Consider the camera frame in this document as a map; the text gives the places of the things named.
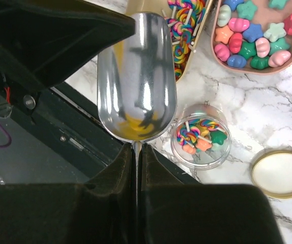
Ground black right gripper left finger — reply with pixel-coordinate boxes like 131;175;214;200
0;144;132;243

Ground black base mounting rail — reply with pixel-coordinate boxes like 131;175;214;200
0;81;202;185

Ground clear plastic candy jar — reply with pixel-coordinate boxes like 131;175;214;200
170;104;232;170

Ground gold rimmed jar lid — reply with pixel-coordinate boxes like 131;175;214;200
251;150;292;199

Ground beige tray swirl lollipops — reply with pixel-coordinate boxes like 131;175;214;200
126;0;214;81

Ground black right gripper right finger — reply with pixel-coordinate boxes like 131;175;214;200
143;144;283;243

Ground pink tray pastel star candies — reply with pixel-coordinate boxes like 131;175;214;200
211;1;292;75

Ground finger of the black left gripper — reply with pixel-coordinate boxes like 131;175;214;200
0;1;135;89

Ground silver metal scoop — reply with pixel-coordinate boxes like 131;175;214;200
97;12;179;184

